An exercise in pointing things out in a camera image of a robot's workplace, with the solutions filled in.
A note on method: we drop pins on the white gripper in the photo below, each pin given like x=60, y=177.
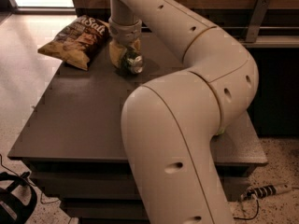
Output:
x=125, y=32

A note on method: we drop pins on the green soda can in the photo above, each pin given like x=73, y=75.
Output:
x=132, y=61

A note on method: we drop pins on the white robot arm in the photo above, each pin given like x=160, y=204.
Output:
x=167, y=124

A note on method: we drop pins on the brown sea salt chips bag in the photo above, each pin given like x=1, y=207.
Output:
x=77, y=42

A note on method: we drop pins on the grey drawer cabinet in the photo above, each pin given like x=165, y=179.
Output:
x=73, y=143

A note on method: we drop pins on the green dang chips bag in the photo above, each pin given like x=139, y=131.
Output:
x=220, y=131

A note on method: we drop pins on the striped power strip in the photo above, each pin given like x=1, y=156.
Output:
x=265, y=191

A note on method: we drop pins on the black headset on floor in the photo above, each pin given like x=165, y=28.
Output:
x=12, y=209

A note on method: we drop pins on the right metal bracket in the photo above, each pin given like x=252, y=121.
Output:
x=256, y=19

